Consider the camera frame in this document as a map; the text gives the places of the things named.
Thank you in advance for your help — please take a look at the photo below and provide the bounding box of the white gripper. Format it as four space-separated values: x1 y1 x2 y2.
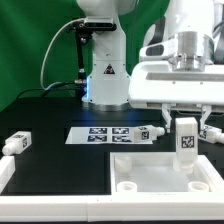
128 61 224 133

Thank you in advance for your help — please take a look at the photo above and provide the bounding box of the white square table top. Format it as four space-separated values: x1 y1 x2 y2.
110 152 224 194

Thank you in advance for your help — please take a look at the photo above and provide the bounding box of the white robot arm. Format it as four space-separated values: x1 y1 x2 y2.
77 0 224 127

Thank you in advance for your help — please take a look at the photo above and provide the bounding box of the paper sheet with tags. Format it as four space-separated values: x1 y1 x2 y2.
64 126 154 146

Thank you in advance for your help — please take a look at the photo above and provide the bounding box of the white U-shaped fence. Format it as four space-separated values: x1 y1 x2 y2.
0 157 224 222

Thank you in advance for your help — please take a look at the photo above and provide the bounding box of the black cable on table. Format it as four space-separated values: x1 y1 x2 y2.
15 80 87 100

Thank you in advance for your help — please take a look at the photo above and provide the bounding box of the grey camera cable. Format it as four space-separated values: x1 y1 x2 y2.
40 18 85 91

